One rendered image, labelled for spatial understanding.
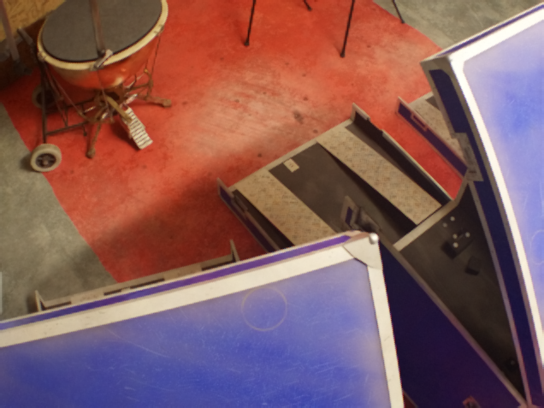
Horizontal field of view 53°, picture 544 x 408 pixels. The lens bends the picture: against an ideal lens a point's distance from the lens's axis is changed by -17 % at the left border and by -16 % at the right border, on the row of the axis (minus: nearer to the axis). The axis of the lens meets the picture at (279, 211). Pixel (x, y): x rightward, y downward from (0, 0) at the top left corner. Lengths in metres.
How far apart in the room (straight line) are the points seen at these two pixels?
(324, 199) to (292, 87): 0.80
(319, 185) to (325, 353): 2.21
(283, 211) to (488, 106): 1.82
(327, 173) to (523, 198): 1.92
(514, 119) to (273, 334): 0.80
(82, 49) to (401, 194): 1.74
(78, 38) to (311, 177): 1.44
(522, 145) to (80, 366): 1.12
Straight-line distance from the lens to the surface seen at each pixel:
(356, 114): 3.49
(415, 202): 3.12
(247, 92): 3.66
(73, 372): 1.07
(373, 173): 3.24
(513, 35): 1.57
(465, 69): 1.41
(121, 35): 2.94
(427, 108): 3.71
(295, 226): 3.02
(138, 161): 3.41
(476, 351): 1.97
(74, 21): 3.14
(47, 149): 3.37
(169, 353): 1.05
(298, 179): 3.26
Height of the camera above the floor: 2.68
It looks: 58 degrees down
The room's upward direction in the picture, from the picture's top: 4 degrees clockwise
